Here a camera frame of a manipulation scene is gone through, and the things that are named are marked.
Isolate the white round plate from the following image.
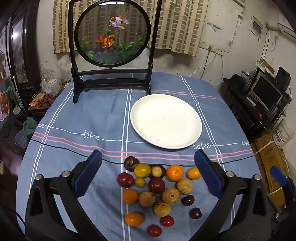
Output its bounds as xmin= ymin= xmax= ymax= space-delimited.
xmin=130 ymin=94 xmax=203 ymax=149

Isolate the green plastic container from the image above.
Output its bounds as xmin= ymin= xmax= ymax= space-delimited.
xmin=23 ymin=117 xmax=38 ymax=136

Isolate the blue plastic bucket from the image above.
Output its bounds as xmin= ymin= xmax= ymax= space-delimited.
xmin=14 ymin=129 xmax=29 ymax=151

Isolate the wooden side table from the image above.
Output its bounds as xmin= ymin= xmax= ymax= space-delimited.
xmin=28 ymin=81 xmax=70 ymax=116

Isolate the beige checked curtain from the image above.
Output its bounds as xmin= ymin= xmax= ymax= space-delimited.
xmin=53 ymin=0 xmax=208 ymax=57

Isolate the white wall power strip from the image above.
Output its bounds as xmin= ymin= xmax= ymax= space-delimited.
xmin=199 ymin=42 xmax=225 ymax=56

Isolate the orange pink bag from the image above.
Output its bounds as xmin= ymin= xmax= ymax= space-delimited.
xmin=0 ymin=91 xmax=11 ymax=122

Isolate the computer monitor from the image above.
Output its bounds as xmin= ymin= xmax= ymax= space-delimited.
xmin=248 ymin=74 xmax=284 ymax=112

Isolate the black speaker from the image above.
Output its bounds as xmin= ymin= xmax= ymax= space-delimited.
xmin=276 ymin=66 xmax=291 ymax=91

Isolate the orange tomato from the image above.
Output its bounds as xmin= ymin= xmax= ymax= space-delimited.
xmin=125 ymin=212 xmax=144 ymax=227
xmin=122 ymin=188 xmax=139 ymax=205

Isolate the white plastic bucket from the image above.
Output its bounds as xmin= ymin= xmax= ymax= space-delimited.
xmin=272 ymin=120 xmax=295 ymax=149

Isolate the blue striped tablecloth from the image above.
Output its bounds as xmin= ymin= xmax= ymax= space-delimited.
xmin=16 ymin=72 xmax=258 ymax=241

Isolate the yellow-orange tomato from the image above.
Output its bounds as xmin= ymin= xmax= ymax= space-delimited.
xmin=186 ymin=167 xmax=202 ymax=181

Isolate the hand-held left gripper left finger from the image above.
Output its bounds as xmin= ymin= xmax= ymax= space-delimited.
xmin=25 ymin=149 xmax=109 ymax=241

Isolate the white electrical box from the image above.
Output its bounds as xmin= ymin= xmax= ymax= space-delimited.
xmin=250 ymin=16 xmax=263 ymax=40

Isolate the red plum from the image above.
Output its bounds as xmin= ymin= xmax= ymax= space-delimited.
xmin=117 ymin=172 xmax=134 ymax=188
xmin=148 ymin=177 xmax=166 ymax=194

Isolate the black hat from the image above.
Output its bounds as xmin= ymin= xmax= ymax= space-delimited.
xmin=223 ymin=74 xmax=249 ymax=90

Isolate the tan speckled passion fruit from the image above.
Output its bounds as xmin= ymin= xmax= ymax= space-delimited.
xmin=138 ymin=191 xmax=156 ymax=207
xmin=176 ymin=178 xmax=193 ymax=195
xmin=161 ymin=188 xmax=181 ymax=205
xmin=154 ymin=202 xmax=172 ymax=217

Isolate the dark wooden cabinet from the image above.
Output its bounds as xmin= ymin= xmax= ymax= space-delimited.
xmin=5 ymin=0 xmax=42 ymax=91

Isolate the orange mandarin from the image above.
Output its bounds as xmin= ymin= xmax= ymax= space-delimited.
xmin=166 ymin=164 xmax=184 ymax=182

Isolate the dark purple mangosteen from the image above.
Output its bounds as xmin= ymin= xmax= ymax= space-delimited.
xmin=149 ymin=164 xmax=167 ymax=179
xmin=124 ymin=156 xmax=140 ymax=172

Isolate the white cable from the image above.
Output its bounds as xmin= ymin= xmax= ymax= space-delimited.
xmin=190 ymin=50 xmax=216 ymax=77

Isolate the red cherry tomato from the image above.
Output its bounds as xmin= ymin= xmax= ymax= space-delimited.
xmin=147 ymin=225 xmax=162 ymax=237
xmin=160 ymin=215 xmax=175 ymax=228

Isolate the white teapot in plastic wrap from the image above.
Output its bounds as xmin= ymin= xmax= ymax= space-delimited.
xmin=40 ymin=67 xmax=61 ymax=98

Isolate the cardboard box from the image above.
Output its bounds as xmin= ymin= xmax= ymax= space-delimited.
xmin=251 ymin=132 xmax=289 ymax=211

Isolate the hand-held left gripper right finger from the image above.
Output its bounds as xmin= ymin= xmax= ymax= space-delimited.
xmin=194 ymin=149 xmax=278 ymax=241

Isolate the small dark plum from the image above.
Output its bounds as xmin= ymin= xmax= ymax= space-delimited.
xmin=181 ymin=195 xmax=195 ymax=207
xmin=189 ymin=208 xmax=203 ymax=220

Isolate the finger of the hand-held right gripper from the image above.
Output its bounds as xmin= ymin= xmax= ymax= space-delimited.
xmin=270 ymin=166 xmax=292 ymax=189
xmin=273 ymin=207 xmax=296 ymax=224

